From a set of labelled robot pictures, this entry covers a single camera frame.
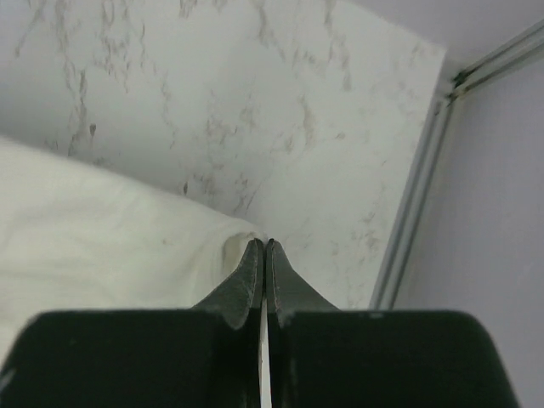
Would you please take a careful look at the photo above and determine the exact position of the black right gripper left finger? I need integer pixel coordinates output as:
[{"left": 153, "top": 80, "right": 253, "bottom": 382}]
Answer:
[{"left": 191, "top": 239, "right": 264, "bottom": 407}]

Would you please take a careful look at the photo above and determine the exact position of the white t shirt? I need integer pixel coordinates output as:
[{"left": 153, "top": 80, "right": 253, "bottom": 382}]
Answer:
[{"left": 1, "top": 139, "right": 263, "bottom": 349}]

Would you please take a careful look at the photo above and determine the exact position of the right aluminium table rail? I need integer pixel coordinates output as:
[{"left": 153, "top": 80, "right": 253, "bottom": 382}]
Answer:
[{"left": 369, "top": 93, "right": 452, "bottom": 310}]

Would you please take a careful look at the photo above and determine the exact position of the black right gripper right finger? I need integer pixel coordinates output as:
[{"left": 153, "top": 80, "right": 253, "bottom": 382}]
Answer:
[{"left": 264, "top": 240, "right": 339, "bottom": 407}]

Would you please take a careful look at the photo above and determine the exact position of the right aluminium frame post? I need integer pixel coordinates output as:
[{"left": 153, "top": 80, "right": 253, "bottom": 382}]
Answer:
[{"left": 448, "top": 20, "right": 543, "bottom": 100}]

